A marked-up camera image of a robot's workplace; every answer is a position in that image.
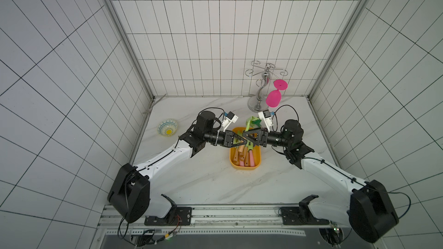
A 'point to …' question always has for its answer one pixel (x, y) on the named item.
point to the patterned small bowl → (166, 127)
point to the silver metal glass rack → (258, 104)
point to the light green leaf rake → (253, 123)
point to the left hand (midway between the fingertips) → (242, 145)
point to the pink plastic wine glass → (274, 98)
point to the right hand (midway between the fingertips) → (239, 137)
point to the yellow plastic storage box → (246, 157)
